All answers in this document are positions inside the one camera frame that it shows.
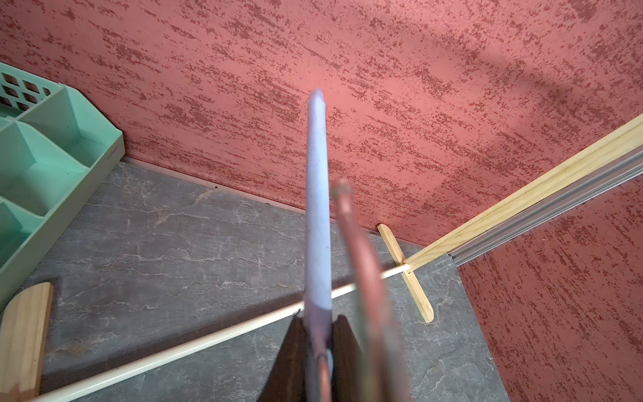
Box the wooden clothes rack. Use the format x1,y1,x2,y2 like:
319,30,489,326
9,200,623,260
0,112,643,402

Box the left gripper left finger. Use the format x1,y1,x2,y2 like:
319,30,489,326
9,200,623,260
257,315,307,402

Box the green plastic file organizer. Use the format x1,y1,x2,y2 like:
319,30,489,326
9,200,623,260
1,64,125,307

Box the right corner aluminium profile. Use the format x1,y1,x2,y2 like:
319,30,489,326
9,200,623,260
449,147,642,266

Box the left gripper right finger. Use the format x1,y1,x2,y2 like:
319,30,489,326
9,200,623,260
332,315,372,401

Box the light blue clothes hanger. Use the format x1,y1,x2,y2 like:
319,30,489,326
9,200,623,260
304,89,411,401

